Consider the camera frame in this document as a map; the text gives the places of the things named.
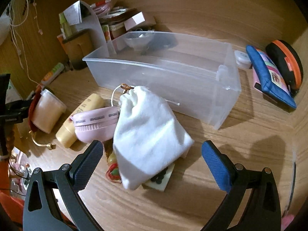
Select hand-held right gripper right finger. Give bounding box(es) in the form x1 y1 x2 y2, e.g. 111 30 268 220
201 140 282 231

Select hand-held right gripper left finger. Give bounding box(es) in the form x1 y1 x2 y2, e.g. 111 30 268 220
23 140 105 231

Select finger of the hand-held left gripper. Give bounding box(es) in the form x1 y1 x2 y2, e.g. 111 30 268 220
14 90 36 117

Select cream jar with red lid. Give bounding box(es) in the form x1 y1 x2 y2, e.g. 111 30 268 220
28 88 67 134

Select pink round container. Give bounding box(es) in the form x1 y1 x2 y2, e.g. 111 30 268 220
70 106 120 143

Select white drawstring pouch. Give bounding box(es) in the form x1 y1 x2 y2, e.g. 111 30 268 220
112 84 195 190

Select clear plastic storage bin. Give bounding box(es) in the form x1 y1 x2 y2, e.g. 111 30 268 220
82 31 242 131

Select wooden desktop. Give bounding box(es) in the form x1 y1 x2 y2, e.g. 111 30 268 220
12 29 301 231

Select yellow tube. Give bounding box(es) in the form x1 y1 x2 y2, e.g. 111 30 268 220
56 93 105 148

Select green and orange tube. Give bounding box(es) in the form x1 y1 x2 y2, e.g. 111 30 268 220
41 63 65 83

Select cream card with black beads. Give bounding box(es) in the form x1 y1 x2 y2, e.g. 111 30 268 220
142 162 176 192

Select handwritten paper sheets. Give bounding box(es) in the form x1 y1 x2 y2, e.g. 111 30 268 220
63 1 82 26

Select white paper stand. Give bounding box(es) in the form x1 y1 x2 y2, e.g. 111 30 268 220
77 1 107 51

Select white fruit print box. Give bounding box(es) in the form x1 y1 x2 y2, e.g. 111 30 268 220
101 24 112 42

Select small white round container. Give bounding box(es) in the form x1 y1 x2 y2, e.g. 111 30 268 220
234 50 252 70

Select blue zip pouch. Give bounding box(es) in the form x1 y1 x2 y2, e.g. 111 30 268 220
246 45 297 109

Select glass bowl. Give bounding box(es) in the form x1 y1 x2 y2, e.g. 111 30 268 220
123 32 151 52

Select black and orange round case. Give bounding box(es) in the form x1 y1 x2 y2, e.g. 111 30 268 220
265 40 304 94

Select pile of small packets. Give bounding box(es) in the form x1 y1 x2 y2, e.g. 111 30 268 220
106 5 137 30

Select colourful bead bracelet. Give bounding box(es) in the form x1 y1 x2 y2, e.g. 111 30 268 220
106 149 122 183

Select white cable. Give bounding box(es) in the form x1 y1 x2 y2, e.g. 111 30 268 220
10 0 44 88

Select gold bracelet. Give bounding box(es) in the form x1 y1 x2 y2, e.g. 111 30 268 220
30 131 56 150

